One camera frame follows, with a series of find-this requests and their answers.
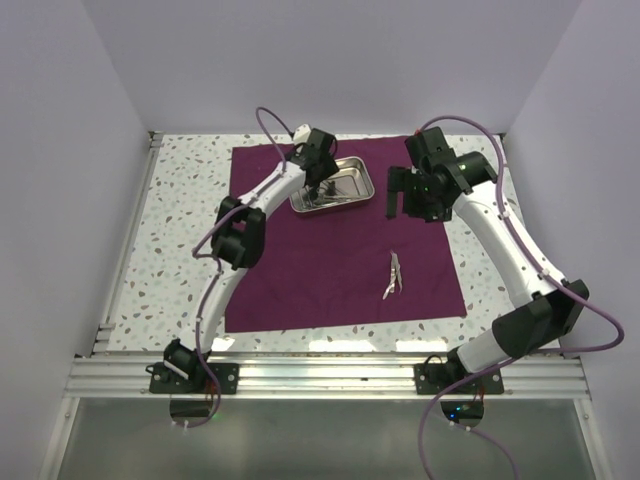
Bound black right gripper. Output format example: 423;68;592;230
387;165;453;223

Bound stainless steel instrument tray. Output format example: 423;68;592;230
289;156;375;214

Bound silver tweezers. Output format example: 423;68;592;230
382;267;403;300
389;251;403;293

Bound purple surgical cloth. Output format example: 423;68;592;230
225;137;466;333

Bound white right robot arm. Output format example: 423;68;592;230
386;127;589;393

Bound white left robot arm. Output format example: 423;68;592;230
163;125;338;393

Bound steel surgical scissors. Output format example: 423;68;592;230
301;187;324;209

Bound steel forceps in tray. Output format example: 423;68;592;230
319;181;359;204

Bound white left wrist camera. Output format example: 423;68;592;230
292;124;312;145

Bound aluminium front frame rail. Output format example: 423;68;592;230
63;353;590;400

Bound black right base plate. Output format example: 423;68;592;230
413;362;505;395

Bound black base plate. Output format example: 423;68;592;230
413;362;505;395
145;362;240;395

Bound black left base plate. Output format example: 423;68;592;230
145;362;240;395

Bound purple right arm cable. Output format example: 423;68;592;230
417;116;626;480

